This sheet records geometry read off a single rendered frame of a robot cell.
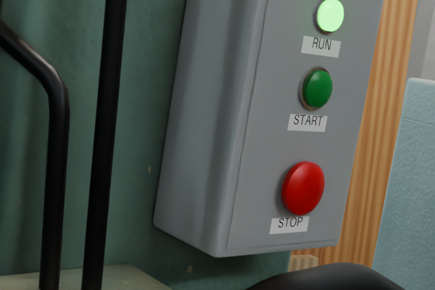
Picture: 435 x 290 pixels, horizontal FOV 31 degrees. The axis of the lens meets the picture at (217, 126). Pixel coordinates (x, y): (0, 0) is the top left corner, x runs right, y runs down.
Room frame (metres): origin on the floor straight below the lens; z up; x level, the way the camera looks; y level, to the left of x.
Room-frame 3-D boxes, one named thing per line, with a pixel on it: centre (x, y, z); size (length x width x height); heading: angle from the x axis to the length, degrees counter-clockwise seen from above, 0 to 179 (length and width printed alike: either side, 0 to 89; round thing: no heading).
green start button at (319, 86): (0.42, -0.05, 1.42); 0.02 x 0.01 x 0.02; 131
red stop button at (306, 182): (0.42, -0.05, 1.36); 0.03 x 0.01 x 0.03; 131
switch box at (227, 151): (0.45, -0.03, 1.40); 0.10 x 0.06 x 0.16; 131
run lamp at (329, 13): (0.42, -0.05, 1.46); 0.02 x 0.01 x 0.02; 131
